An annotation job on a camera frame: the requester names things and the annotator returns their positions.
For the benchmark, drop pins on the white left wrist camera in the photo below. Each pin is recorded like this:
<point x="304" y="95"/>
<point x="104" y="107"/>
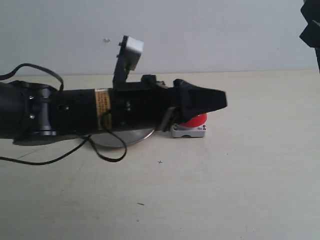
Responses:
<point x="128" y="57"/>

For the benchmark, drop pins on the red dome push button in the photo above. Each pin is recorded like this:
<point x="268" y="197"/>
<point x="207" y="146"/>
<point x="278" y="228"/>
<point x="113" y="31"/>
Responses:
<point x="194" y="128"/>

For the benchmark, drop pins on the white wall hook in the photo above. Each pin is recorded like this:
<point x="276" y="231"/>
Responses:
<point x="106" y="40"/>

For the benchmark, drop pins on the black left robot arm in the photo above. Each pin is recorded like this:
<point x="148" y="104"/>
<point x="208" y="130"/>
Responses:
<point x="34" y="114"/>

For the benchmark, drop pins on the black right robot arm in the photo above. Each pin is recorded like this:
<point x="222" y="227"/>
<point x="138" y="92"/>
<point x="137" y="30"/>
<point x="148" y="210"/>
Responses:
<point x="310" y="10"/>

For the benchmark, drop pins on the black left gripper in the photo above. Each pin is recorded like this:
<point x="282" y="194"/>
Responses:
<point x="150" y="103"/>

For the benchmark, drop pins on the round steel plate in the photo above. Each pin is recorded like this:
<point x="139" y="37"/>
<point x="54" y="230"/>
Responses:
<point x="130" y="137"/>

